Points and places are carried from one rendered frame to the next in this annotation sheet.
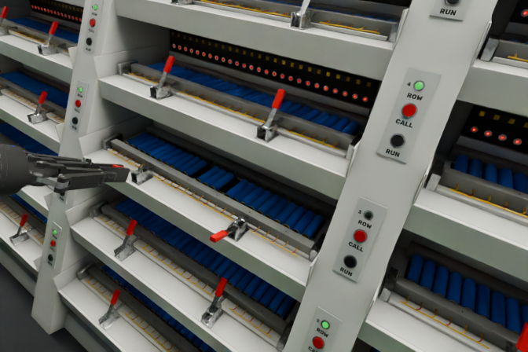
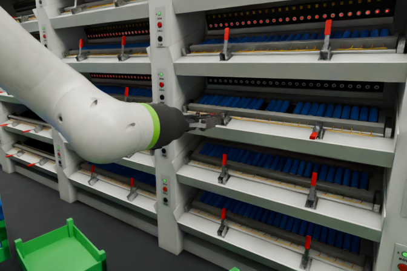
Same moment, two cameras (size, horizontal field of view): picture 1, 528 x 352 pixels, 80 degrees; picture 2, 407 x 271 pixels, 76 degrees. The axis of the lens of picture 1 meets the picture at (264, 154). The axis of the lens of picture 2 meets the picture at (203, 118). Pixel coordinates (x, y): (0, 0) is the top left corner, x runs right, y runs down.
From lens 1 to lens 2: 0.26 m
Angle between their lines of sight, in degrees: 7
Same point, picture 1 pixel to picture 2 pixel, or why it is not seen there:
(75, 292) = (189, 220)
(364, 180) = not seen: outside the picture
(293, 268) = (376, 144)
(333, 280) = not seen: outside the picture
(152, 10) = (205, 0)
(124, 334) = (238, 238)
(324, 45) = not seen: outside the picture
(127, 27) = (181, 20)
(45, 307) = (169, 236)
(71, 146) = not seen: hidden behind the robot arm
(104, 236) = (202, 173)
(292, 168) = (357, 71)
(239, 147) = (306, 71)
